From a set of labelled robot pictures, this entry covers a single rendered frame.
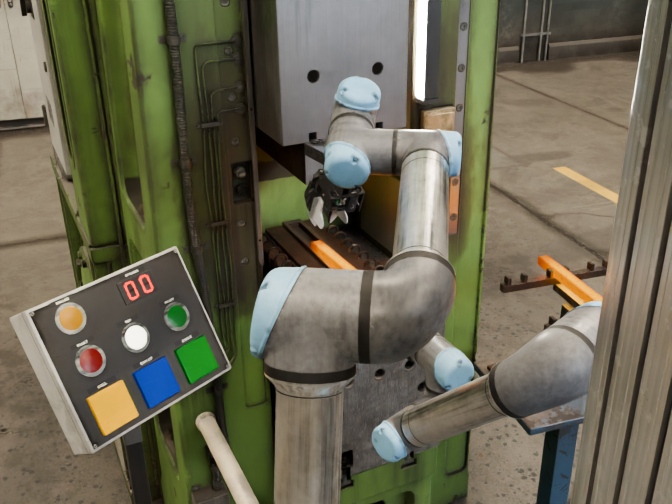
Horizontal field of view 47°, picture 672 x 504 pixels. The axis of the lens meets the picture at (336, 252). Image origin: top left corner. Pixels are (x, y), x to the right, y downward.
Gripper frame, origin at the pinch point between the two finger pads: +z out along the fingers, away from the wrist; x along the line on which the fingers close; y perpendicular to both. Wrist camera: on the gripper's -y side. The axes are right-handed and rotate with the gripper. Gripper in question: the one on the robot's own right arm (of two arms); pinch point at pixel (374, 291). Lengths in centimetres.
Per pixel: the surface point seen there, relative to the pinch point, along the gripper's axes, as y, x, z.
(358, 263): 2.3, 5.7, 19.2
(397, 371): 26.2, 8.1, 3.4
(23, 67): 38, -35, 546
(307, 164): -30.2, -11.5, 8.2
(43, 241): 95, -56, 306
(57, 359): -10, -70, -12
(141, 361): -3, -55, -9
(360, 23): -59, 2, 8
